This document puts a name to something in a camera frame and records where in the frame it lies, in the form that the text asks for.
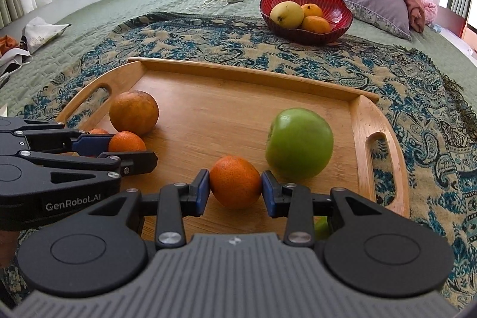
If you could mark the red ribbed bowl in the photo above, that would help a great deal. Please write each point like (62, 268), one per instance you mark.
(337, 12)

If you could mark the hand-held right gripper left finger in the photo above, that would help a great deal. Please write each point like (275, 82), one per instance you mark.
(203, 193)

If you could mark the small orange mandarin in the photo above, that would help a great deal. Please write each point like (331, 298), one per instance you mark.
(126, 143)
(98, 131)

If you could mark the bright orange mandarin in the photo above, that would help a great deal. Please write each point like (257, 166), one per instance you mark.
(234, 182)

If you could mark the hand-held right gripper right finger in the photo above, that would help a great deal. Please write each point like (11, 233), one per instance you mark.
(267, 193)

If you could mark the large dull orange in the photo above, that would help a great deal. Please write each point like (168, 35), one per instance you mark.
(134, 113)

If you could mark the dark red wooden furniture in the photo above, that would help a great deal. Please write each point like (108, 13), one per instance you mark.
(449, 22)

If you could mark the white bag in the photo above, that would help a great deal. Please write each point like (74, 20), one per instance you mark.
(15, 61)

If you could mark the orange cloth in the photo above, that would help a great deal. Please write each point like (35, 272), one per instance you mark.
(7, 44)

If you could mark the large green apple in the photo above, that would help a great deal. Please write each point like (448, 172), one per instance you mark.
(300, 146)

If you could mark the wooden serving tray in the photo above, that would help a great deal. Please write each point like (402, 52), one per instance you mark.
(216, 105)

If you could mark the yellow apple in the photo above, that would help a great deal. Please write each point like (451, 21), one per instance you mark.
(287, 15)

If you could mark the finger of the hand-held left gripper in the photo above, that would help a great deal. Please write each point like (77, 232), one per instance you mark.
(93, 146)
(138, 163)

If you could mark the small pink cloth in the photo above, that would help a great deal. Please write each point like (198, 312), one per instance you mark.
(429, 10)

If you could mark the orange in bowl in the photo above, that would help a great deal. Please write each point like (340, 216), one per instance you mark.
(316, 24)
(313, 10)

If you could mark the blue paisley blanket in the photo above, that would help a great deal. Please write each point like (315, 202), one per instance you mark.
(428, 124)

